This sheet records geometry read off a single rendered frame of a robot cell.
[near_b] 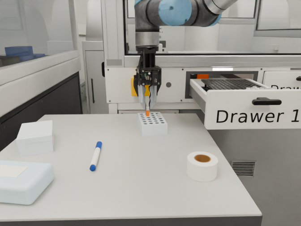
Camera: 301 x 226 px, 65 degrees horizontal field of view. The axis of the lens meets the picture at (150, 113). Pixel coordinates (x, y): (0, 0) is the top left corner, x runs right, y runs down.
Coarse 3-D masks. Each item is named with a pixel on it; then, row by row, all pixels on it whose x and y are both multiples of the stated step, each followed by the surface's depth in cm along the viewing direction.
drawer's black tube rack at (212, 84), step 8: (208, 80) 92; (216, 80) 92; (224, 80) 92; (232, 80) 92; (240, 80) 92; (208, 88) 92; (216, 88) 79; (224, 88) 79; (232, 88) 79; (240, 88) 79
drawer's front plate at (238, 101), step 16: (208, 96) 64; (224, 96) 64; (240, 96) 64; (256, 96) 64; (272, 96) 64; (288, 96) 64; (208, 112) 65; (224, 112) 65; (240, 112) 65; (256, 112) 65; (272, 112) 66; (288, 112) 66; (208, 128) 66; (224, 128) 67; (240, 128) 67; (256, 128) 67; (272, 128) 67; (288, 128) 67
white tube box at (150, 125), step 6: (138, 114) 85; (144, 114) 85; (150, 114) 85; (156, 114) 85; (138, 120) 84; (144, 120) 80; (150, 120) 80; (156, 120) 80; (162, 120) 80; (144, 126) 75; (150, 126) 76; (156, 126) 76; (162, 126) 76; (144, 132) 76; (150, 132) 76; (156, 132) 77; (162, 132) 77
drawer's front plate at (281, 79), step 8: (272, 72) 94; (280, 72) 95; (288, 72) 95; (296, 72) 95; (264, 80) 96; (272, 80) 95; (280, 80) 96; (288, 80) 96; (296, 80) 96; (280, 88) 97; (288, 88) 97; (296, 88) 97
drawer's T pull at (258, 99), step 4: (252, 100) 61; (256, 100) 61; (260, 100) 61; (264, 100) 61; (268, 100) 61; (272, 100) 61; (276, 100) 61; (280, 100) 61; (256, 104) 61; (260, 104) 61; (264, 104) 61; (268, 104) 61; (272, 104) 61; (276, 104) 61
